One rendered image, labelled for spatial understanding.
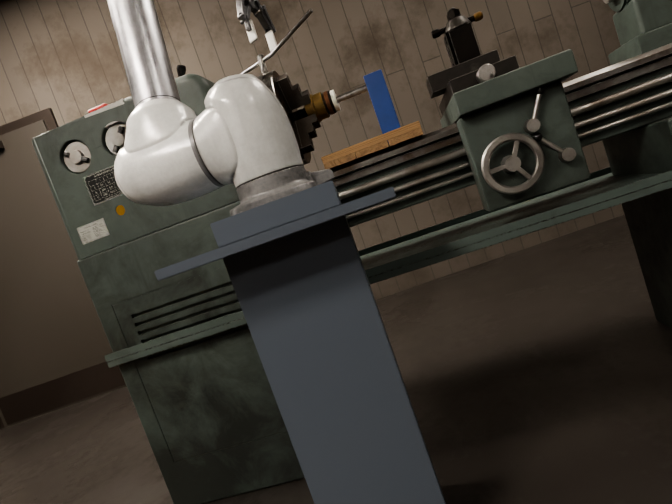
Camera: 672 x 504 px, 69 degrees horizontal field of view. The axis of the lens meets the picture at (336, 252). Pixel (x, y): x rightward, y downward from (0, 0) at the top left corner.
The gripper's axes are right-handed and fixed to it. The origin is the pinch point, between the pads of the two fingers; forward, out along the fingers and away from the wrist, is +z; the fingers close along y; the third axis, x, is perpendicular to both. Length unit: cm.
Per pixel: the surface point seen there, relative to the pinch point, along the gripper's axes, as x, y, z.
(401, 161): -32, 2, 57
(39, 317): 308, 70, 33
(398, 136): -34, -1, 51
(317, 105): -11.4, 1.1, 29.2
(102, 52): 195, 100, -136
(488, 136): -57, 0, 61
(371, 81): -28.7, 7.4, 28.4
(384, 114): -28.6, 9.4, 39.2
